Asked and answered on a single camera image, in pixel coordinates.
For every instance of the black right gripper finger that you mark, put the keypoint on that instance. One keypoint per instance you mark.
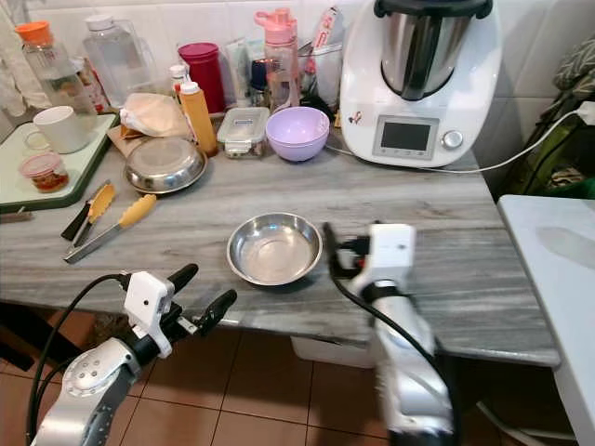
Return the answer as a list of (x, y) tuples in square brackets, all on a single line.
[(334, 247)]

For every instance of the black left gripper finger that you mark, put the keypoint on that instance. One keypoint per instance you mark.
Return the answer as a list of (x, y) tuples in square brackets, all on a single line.
[(218, 308), (184, 276)]

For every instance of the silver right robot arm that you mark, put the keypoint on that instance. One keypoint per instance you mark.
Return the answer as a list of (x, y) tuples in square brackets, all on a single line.
[(414, 381)]

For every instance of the stainless steel bowl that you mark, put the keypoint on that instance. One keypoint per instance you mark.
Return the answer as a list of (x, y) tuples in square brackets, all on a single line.
[(165, 165), (274, 251)]

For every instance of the white plastic bin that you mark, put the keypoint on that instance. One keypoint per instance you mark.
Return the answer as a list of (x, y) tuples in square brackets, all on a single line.
[(335, 351)]

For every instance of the short black orange kitchen tool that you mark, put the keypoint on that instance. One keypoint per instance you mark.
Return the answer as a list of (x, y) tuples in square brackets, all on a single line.
[(98, 203)]

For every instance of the purple plastic bowl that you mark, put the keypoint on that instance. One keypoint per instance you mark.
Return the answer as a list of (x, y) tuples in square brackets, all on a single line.
[(297, 133)]

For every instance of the glass food container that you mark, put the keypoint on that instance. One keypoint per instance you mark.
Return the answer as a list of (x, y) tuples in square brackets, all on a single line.
[(243, 130)]

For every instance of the white food processor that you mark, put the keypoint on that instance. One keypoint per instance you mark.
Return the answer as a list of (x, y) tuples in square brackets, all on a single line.
[(418, 111)]

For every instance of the orange squeeze bottle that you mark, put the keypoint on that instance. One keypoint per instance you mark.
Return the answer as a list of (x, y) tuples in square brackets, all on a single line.
[(197, 121)]

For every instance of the bread in plastic bag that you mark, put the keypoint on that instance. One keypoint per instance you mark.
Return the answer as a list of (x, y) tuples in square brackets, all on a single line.
[(153, 116)]

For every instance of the small red-lidded plastic tub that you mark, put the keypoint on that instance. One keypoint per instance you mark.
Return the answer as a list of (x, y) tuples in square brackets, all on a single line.
[(46, 175)]

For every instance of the dark blue cup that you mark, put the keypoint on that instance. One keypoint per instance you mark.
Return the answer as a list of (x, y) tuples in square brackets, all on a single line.
[(258, 79)]

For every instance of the green tray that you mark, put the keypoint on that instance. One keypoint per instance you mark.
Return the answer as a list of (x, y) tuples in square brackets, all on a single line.
[(23, 177)]

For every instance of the white mug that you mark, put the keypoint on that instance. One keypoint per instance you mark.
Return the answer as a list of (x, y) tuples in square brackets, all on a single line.
[(62, 130)]

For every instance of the white side table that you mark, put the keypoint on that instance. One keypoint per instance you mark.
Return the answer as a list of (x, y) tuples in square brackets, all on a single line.
[(553, 269)]

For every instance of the pink water bottle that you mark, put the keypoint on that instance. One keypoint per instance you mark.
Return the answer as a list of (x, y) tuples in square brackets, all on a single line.
[(279, 56)]

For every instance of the small white-capped bottle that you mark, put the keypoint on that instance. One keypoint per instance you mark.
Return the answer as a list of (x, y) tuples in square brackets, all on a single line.
[(178, 76)]

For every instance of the upright snack packet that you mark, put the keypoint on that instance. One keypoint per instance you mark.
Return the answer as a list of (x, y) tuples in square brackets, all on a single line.
[(325, 46)]

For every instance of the maroon tumbler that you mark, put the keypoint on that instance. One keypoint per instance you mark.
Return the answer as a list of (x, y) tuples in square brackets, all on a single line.
[(204, 67)]

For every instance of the green bag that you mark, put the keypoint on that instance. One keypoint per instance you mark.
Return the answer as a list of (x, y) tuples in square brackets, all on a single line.
[(558, 139)]

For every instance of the glass bottle orange cap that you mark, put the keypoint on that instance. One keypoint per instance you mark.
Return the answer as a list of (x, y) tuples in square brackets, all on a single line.
[(51, 74)]

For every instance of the hanging beige cloth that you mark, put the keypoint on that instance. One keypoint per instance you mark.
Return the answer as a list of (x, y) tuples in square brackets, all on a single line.
[(14, 65)]

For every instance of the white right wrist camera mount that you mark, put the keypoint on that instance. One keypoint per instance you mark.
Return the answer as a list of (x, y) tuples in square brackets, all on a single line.
[(392, 251)]

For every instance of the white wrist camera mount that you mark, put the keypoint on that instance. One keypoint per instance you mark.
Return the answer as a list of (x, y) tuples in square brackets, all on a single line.
[(147, 302), (392, 251)]

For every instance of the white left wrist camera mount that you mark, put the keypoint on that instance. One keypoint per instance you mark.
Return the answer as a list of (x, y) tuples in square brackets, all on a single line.
[(147, 302)]

